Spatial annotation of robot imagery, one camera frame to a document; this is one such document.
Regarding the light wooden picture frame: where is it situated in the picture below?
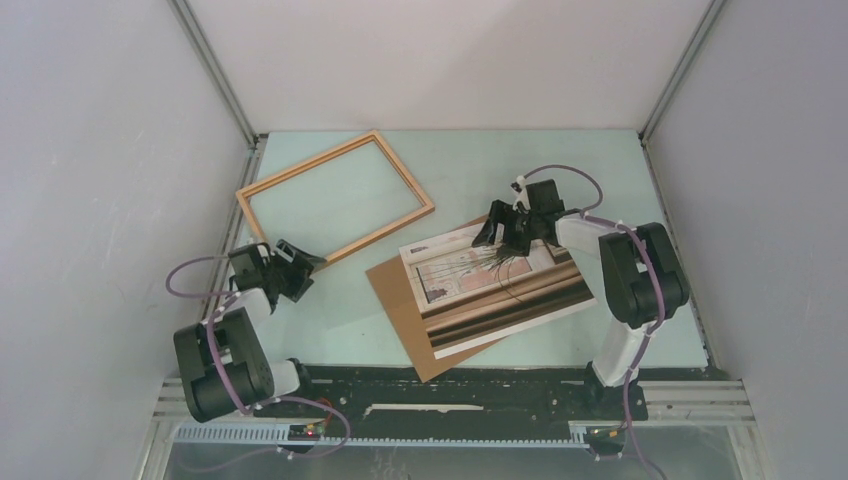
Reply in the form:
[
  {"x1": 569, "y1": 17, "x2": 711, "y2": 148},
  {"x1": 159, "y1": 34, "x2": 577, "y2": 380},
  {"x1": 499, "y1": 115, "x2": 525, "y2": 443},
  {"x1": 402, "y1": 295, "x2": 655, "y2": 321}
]
[{"x1": 236, "y1": 130, "x2": 435, "y2": 265}]

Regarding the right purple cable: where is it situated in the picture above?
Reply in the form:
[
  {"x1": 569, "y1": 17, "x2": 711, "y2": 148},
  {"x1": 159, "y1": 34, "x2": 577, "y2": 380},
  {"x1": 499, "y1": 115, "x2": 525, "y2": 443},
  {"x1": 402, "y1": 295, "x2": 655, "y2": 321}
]
[{"x1": 519, "y1": 164, "x2": 667, "y2": 480}]

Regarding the white toothed cable duct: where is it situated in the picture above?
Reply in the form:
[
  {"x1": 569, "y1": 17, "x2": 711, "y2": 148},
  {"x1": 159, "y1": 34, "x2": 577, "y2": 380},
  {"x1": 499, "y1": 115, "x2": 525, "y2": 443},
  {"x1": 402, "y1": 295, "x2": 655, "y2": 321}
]
[{"x1": 174, "y1": 423, "x2": 589, "y2": 449}]

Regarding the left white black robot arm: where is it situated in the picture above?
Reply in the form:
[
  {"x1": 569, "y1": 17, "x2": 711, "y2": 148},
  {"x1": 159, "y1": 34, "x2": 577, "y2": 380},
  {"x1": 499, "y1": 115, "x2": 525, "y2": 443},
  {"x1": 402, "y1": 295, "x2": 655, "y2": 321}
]
[{"x1": 173, "y1": 240, "x2": 326, "y2": 423}]

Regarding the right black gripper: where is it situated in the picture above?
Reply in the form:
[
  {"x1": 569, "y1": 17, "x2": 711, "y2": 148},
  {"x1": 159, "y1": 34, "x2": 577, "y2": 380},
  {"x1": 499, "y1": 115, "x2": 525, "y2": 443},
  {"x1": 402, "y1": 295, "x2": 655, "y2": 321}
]
[{"x1": 471, "y1": 200, "x2": 540, "y2": 258}]

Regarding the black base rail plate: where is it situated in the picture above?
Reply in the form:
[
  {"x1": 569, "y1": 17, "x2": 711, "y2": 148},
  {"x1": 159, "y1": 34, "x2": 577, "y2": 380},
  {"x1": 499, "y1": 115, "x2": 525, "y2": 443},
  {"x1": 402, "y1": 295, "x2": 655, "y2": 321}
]
[{"x1": 251, "y1": 362, "x2": 651, "y2": 444}]

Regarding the left aluminium corner post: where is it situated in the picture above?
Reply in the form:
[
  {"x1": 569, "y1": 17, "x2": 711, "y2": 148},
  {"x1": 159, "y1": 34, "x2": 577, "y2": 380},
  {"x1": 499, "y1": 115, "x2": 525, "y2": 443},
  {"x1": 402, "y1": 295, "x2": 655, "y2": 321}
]
[{"x1": 167, "y1": 0, "x2": 259, "y2": 148}]

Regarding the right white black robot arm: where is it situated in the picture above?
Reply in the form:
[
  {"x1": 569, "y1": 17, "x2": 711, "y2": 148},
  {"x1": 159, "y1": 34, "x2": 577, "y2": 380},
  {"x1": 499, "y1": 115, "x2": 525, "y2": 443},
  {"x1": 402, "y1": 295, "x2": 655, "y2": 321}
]
[{"x1": 472, "y1": 177, "x2": 690, "y2": 418}]

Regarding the brown cardboard backing board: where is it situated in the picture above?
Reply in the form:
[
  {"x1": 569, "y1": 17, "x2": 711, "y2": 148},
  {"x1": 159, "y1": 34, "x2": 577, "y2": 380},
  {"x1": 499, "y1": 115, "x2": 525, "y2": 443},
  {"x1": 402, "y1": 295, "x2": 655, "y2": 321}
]
[{"x1": 366, "y1": 255, "x2": 498, "y2": 383}]

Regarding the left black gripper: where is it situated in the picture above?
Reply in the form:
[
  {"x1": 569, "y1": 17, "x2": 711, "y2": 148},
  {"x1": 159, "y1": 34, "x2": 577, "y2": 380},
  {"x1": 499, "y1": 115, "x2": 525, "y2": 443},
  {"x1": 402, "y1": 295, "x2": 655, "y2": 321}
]
[{"x1": 262, "y1": 241, "x2": 326, "y2": 304}]

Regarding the purple cable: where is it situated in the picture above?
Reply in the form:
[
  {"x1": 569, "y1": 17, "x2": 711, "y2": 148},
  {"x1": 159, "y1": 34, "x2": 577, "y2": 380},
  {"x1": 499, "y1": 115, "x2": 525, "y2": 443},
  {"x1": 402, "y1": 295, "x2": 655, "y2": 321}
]
[
  {"x1": 519, "y1": 164, "x2": 667, "y2": 480},
  {"x1": 165, "y1": 256, "x2": 351, "y2": 462}
]

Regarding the aluminium corner post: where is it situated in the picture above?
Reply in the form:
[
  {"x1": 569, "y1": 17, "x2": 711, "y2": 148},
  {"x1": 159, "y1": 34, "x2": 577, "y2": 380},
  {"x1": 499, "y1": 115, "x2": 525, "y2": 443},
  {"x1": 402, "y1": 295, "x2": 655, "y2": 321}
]
[
  {"x1": 167, "y1": 0, "x2": 259, "y2": 148},
  {"x1": 639, "y1": 0, "x2": 730, "y2": 147}
]

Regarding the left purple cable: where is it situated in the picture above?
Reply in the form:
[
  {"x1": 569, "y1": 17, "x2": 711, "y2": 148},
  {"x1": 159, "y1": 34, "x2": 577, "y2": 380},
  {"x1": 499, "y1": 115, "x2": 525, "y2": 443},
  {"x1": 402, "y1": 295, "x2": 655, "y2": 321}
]
[{"x1": 165, "y1": 256, "x2": 351, "y2": 462}]

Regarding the right aluminium corner post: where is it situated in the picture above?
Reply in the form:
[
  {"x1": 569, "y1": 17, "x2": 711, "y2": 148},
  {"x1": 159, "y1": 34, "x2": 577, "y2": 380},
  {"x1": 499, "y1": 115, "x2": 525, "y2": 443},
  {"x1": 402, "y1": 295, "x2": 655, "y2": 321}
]
[{"x1": 639, "y1": 0, "x2": 730, "y2": 147}]

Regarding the printed plant photo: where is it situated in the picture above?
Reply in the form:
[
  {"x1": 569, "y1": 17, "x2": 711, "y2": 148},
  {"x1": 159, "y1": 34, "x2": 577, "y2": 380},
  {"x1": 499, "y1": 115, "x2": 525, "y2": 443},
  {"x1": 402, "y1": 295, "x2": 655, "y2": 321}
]
[{"x1": 399, "y1": 222, "x2": 597, "y2": 359}]

